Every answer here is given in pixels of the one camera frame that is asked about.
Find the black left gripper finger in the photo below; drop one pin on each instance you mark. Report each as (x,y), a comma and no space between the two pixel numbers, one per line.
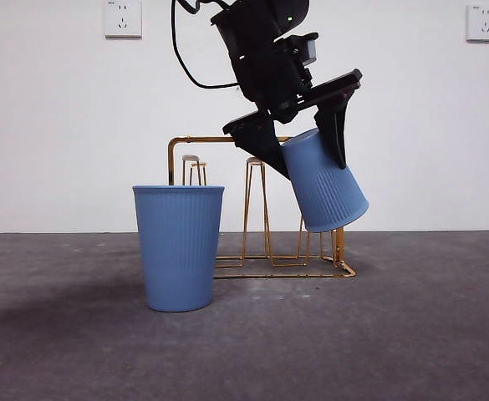
(334,125)
(265,146)

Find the white wall socket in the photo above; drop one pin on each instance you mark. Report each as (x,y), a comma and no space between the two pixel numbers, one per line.
(123,21)
(484,24)

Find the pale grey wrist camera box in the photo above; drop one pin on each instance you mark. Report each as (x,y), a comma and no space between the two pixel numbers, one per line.
(309,52)

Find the blue ribbed plastic cup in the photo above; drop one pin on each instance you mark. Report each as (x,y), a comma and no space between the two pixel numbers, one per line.
(179,250)
(327,188)

